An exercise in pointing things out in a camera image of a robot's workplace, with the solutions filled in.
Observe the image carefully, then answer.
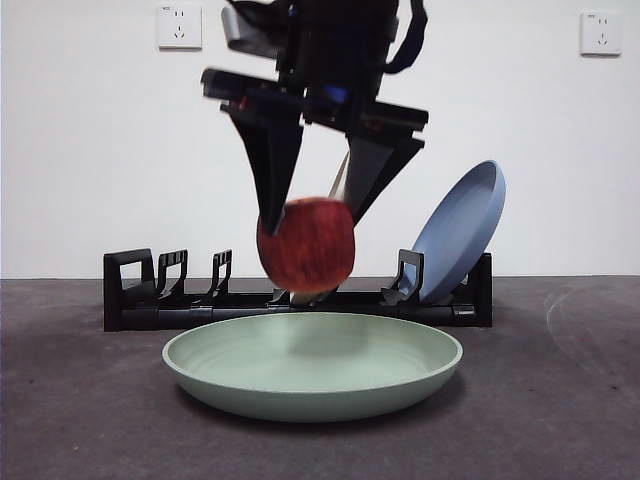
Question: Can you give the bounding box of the red yellow apple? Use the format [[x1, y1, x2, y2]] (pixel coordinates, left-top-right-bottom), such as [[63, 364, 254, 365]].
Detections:
[[256, 196, 357, 294]]

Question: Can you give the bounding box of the green plate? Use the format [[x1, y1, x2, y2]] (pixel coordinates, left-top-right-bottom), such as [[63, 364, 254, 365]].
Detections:
[[161, 311, 465, 424]]

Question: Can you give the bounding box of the beige plate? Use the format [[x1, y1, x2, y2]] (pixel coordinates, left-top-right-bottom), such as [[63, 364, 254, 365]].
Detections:
[[288, 151, 352, 307]]

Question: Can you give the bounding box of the blue plate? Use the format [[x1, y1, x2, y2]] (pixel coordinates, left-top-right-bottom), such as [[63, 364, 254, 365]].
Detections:
[[409, 159, 507, 305]]

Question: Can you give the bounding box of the black plate rack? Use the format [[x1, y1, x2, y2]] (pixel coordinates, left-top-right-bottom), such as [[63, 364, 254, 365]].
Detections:
[[103, 248, 494, 332]]

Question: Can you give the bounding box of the dark blue cable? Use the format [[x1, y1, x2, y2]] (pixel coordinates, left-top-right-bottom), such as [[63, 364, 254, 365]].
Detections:
[[382, 0, 430, 75]]

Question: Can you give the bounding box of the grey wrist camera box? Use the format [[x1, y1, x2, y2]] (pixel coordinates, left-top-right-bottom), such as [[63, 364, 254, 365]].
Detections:
[[221, 0, 301, 57]]

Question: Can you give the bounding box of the white wall socket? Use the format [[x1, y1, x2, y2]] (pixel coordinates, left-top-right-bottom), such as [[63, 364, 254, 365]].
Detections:
[[579, 10, 624, 58], [158, 4, 204, 51]]

